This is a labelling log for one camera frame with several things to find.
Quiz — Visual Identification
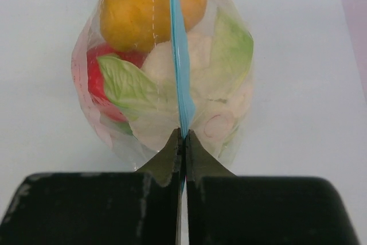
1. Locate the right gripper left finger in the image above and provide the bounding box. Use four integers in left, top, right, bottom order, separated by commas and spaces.
1, 129, 182, 244

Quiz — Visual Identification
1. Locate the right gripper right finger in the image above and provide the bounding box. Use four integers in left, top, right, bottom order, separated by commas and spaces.
185, 131, 359, 244

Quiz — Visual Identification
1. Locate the white cauliflower toy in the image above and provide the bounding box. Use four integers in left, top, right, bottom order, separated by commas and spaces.
130, 32, 253, 157

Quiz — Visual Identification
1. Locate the red apple toy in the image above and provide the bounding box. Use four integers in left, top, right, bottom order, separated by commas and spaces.
87, 43, 147, 122

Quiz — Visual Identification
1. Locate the clear zip top bag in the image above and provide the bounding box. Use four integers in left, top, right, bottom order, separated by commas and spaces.
71, 0, 253, 170

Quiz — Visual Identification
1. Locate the green lettuce toy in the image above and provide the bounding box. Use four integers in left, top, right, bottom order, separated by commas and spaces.
97, 11, 253, 120

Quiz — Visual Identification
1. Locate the orange fruit toy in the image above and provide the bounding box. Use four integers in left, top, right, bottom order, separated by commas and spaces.
100, 0, 207, 52

